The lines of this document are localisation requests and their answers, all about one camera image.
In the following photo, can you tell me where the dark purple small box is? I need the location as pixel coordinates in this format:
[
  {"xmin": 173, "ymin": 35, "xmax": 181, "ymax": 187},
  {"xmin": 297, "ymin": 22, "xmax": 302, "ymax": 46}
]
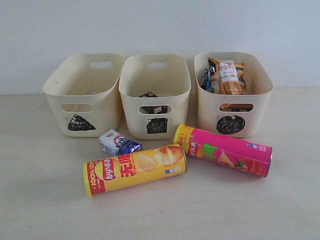
[{"xmin": 139, "ymin": 91, "xmax": 168, "ymax": 115}]

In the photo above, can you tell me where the blue noodle bag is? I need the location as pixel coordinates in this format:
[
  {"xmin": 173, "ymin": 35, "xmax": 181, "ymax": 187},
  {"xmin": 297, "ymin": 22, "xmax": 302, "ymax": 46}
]
[{"xmin": 200, "ymin": 68, "xmax": 220, "ymax": 94}]

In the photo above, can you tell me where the yellow chips can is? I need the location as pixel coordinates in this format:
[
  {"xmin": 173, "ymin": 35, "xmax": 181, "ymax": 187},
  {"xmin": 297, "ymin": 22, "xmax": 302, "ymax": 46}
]
[{"xmin": 83, "ymin": 144, "xmax": 187, "ymax": 197}]

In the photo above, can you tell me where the orange white noodle bag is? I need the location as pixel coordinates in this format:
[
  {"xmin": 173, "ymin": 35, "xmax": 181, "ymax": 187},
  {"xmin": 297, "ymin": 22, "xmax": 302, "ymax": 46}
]
[{"xmin": 207, "ymin": 57, "xmax": 248, "ymax": 95}]

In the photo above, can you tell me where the pink chips can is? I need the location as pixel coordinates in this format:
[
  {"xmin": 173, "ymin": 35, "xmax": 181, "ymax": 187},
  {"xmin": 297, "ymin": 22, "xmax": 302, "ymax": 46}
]
[{"xmin": 173, "ymin": 124, "xmax": 273, "ymax": 178}]

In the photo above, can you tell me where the cream bin square mark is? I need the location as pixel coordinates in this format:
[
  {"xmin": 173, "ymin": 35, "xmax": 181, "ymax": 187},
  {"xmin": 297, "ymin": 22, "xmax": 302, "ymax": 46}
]
[{"xmin": 119, "ymin": 54, "xmax": 191, "ymax": 140}]

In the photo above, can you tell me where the white blue milk carton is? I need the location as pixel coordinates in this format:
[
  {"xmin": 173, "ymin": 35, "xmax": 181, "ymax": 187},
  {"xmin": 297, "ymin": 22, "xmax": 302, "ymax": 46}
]
[{"xmin": 98, "ymin": 129, "xmax": 143, "ymax": 156}]

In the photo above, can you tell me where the cream bin circle mark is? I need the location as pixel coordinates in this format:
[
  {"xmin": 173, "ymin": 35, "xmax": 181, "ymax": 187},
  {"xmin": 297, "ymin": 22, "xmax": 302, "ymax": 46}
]
[{"xmin": 194, "ymin": 52, "xmax": 274, "ymax": 138}]

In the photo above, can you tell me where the cream bin triangle mark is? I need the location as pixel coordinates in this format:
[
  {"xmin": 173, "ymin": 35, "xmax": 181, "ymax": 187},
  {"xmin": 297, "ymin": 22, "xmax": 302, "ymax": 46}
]
[{"xmin": 43, "ymin": 53, "xmax": 125, "ymax": 137}]

